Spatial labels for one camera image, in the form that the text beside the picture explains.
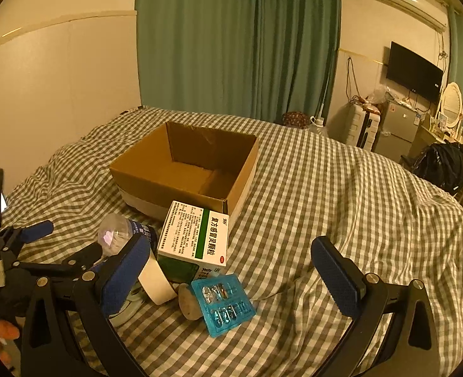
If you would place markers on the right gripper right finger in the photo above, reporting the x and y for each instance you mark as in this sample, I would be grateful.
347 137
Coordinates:
409 347

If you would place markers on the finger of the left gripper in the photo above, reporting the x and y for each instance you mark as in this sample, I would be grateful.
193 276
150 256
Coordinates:
73 265
13 239

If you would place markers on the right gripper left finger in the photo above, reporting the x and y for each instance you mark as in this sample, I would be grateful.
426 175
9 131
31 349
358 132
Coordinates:
49 346

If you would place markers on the clear round cotton swab jar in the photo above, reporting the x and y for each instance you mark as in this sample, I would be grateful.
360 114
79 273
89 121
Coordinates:
116 230

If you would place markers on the beige tape roll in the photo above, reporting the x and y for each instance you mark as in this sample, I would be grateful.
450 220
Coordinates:
154 282

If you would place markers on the white green medicine box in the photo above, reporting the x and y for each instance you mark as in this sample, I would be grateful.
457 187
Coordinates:
193 243

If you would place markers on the blue blister pill pack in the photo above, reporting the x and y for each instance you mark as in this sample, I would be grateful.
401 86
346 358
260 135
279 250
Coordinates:
223 303

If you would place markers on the person's left hand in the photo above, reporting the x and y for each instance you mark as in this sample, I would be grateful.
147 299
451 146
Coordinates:
8 332

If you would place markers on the lit phone screen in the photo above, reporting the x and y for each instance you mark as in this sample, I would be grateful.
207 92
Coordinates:
3 203

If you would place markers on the beige round object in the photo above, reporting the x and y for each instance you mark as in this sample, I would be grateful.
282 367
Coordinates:
188 303

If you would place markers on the grey checkered bed cover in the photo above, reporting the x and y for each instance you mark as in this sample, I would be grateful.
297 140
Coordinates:
385 219

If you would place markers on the open cardboard box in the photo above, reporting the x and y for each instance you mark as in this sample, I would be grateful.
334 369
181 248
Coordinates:
205 167

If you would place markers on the black bag on chair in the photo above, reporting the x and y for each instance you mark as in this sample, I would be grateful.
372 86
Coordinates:
440 163

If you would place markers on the wooden vanity desk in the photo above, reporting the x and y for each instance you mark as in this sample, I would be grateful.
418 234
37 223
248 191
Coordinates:
424 138

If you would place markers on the small silver fridge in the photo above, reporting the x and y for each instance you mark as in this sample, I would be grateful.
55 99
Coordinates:
396 132

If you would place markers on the white suitcase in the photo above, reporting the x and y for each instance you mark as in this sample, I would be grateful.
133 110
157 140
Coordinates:
361 126

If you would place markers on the clear water jug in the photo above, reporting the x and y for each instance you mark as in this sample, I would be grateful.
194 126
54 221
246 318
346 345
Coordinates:
317 126

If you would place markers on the oval white vanity mirror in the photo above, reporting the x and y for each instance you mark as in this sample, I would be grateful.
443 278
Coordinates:
451 105

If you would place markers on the brown patterned basket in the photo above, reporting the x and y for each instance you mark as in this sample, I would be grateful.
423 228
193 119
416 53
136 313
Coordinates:
295 120

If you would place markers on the green curtain centre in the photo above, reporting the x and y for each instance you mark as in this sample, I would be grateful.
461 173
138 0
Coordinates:
248 58

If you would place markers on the white air conditioner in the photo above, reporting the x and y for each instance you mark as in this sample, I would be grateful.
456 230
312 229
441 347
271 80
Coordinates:
424 11

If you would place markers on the black wall television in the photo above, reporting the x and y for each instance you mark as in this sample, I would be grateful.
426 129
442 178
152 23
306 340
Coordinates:
414 72

